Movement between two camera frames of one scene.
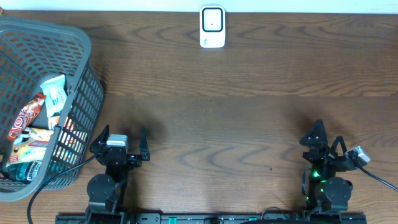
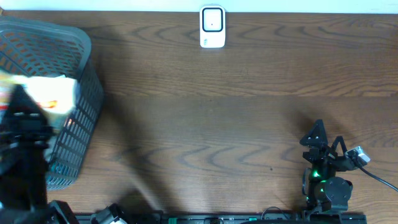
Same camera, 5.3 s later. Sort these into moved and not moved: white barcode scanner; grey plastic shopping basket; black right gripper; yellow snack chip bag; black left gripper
Moved: yellow snack chip bag; black left gripper
Not moved: white barcode scanner; black right gripper; grey plastic shopping basket
